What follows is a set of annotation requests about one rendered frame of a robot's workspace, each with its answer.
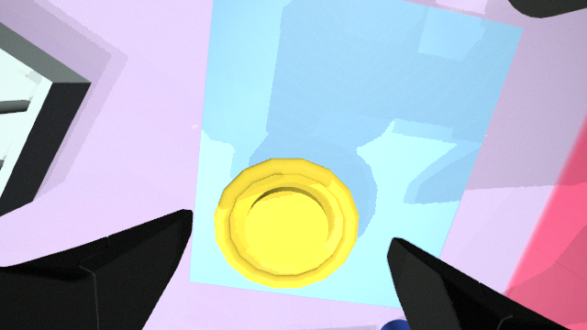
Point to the light blue flat mat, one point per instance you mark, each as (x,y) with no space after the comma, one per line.
(393,97)

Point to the yellow plate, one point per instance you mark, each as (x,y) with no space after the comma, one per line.
(286,223)

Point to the white dish rack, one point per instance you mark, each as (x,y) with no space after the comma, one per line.
(39,98)

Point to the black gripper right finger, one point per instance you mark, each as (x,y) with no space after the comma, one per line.
(436,296)

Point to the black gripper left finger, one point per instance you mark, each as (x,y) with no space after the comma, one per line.
(112,283)

